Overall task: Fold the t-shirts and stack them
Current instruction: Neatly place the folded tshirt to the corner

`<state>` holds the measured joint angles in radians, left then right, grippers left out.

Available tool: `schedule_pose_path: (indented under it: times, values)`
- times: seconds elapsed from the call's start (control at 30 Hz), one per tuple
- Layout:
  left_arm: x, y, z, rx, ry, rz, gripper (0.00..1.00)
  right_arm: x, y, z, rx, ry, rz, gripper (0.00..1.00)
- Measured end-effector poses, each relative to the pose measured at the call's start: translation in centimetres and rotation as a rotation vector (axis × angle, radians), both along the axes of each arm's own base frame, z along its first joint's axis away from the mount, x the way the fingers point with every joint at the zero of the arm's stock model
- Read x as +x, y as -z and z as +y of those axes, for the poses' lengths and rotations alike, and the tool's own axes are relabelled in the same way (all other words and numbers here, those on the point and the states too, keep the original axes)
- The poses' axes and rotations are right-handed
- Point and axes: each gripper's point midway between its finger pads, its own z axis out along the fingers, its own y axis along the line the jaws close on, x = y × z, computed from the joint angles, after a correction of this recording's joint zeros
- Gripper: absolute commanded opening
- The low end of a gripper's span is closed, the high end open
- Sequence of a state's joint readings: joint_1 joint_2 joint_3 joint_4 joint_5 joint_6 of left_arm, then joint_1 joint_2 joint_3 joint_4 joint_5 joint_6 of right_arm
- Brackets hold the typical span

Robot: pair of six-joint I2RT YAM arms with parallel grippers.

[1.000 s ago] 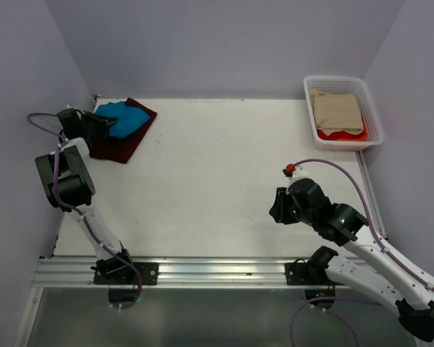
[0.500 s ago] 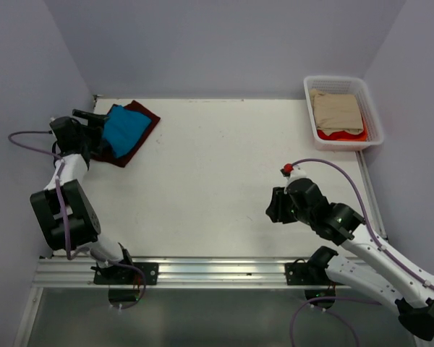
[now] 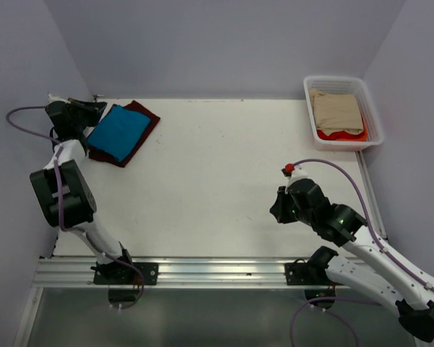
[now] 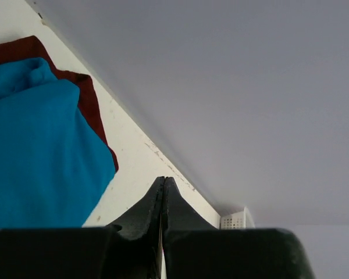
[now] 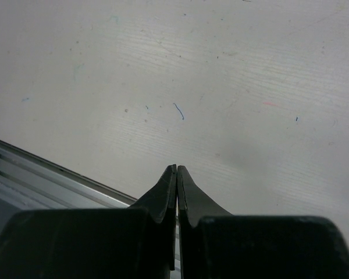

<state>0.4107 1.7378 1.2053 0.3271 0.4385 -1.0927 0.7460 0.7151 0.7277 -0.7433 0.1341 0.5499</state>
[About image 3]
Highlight blue t shirt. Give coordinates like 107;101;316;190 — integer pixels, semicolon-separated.
86;104;152;163

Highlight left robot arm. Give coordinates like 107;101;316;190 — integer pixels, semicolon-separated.
30;97;136;284

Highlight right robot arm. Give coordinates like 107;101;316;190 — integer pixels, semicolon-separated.
270;179;434;343

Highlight folded maroon t shirt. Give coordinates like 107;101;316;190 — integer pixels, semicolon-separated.
88;100;162;168

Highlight red orange t shirt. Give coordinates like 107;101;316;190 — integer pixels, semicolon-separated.
315;116;367;142

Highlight white plastic basket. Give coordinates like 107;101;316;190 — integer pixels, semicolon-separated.
303;75;384;151

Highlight beige folded t shirt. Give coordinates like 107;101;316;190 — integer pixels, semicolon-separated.
309;89;362;120

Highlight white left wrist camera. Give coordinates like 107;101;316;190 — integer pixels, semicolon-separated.
47;93;70;104

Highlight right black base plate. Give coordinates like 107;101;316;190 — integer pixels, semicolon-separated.
284;260;341;286

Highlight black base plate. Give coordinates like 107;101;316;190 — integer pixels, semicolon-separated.
90;262;159;286
284;260;341;286

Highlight aluminium mounting rail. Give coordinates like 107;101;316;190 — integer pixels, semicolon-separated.
32;255;415;290

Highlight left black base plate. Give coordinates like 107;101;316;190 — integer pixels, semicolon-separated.
90;262;159;286

